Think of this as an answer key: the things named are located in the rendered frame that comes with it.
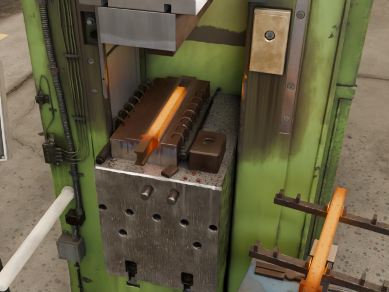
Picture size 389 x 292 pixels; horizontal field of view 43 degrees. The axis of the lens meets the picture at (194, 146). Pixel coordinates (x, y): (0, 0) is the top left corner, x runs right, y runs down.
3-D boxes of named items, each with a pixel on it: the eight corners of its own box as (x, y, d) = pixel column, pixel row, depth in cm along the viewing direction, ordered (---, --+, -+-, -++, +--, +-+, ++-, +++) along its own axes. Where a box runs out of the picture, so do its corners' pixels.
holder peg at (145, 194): (149, 201, 138) (148, 194, 136) (139, 200, 138) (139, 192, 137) (153, 193, 141) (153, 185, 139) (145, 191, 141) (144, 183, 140)
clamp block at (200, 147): (217, 174, 139) (218, 155, 135) (189, 169, 141) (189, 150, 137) (226, 151, 149) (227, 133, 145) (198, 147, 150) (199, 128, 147)
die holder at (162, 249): (215, 297, 158) (221, 188, 134) (105, 273, 166) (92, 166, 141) (244, 192, 204) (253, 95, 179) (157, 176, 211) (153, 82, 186)
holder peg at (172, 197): (175, 206, 136) (175, 199, 135) (166, 205, 137) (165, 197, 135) (179, 197, 139) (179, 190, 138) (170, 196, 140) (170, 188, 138)
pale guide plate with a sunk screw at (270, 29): (282, 75, 131) (290, 13, 121) (249, 71, 133) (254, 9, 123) (283, 72, 133) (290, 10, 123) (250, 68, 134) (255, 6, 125)
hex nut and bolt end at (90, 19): (95, 42, 142) (93, 18, 138) (87, 40, 143) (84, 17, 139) (99, 38, 144) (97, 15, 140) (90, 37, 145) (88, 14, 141)
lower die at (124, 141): (176, 167, 141) (176, 142, 137) (111, 156, 145) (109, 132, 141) (209, 100, 175) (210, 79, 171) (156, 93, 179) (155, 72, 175)
